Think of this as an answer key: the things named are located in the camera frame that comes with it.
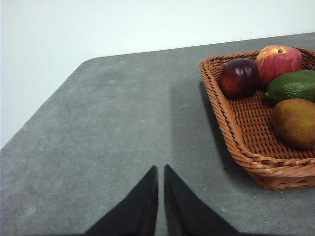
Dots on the dark purple plum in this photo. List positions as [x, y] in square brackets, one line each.
[238, 78]

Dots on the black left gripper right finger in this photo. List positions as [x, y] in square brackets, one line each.
[189, 216]

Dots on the brown wicker basket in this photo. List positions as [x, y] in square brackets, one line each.
[248, 127]

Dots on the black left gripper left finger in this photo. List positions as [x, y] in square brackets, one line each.
[137, 214]

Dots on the green avocado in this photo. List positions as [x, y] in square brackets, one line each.
[292, 86]

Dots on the brown-yellow kiwi fruit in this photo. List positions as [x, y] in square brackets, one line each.
[295, 123]

